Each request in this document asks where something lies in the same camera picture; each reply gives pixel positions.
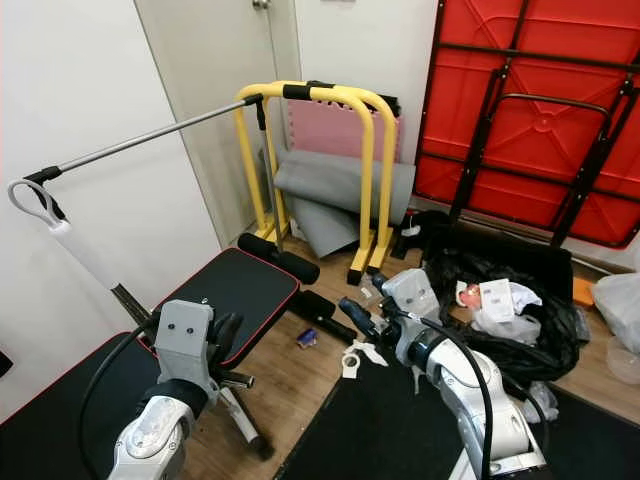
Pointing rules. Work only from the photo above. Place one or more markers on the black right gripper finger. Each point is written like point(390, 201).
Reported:
point(379, 284)
point(360, 316)

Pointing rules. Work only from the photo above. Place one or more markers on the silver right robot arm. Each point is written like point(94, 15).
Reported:
point(470, 385)

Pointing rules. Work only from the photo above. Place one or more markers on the black floor mat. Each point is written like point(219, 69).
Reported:
point(360, 430)

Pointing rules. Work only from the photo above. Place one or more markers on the white paper scrap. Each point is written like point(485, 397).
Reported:
point(370, 350)

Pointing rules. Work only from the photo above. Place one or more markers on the short black foam roller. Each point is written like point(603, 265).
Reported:
point(315, 308)

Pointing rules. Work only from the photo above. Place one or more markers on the white tape roll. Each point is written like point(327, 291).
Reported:
point(345, 365)

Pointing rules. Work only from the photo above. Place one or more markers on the small black bench pad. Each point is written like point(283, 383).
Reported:
point(250, 290)

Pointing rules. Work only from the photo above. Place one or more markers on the small blue item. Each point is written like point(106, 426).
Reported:
point(307, 338)

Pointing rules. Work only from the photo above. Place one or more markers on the grey folded mat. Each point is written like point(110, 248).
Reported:
point(325, 230)

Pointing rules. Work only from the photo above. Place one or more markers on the long black foam roller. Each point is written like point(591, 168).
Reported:
point(280, 258)

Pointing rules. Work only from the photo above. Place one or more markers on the white paper label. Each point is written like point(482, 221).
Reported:
point(497, 300)

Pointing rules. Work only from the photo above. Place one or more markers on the yellow dip bar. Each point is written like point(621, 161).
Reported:
point(242, 150)
point(391, 170)

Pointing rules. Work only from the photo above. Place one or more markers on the grey rolled mat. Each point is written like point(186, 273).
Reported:
point(320, 185)

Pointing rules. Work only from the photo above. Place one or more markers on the pink foam mat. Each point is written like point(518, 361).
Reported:
point(325, 130)

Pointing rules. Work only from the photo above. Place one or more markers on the black foam mat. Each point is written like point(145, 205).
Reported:
point(388, 102)

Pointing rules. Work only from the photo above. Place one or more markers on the large black bench pad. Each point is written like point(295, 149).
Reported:
point(60, 430)

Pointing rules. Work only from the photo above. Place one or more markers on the red folding table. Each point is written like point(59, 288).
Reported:
point(550, 160)

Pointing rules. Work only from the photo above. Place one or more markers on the silver pole with black grip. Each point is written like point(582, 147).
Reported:
point(150, 137)

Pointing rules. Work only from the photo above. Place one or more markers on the clear plastic tub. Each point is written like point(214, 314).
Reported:
point(625, 360)

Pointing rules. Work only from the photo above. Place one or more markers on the white door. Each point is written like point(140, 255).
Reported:
point(210, 60)

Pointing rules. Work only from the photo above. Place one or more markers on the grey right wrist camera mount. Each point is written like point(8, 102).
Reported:
point(410, 295)

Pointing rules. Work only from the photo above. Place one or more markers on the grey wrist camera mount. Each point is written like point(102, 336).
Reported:
point(185, 335)
point(410, 295)

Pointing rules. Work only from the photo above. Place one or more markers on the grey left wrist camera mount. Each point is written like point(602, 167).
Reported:
point(185, 335)

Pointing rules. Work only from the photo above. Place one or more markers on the bench steel frame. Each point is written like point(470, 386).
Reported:
point(245, 420)

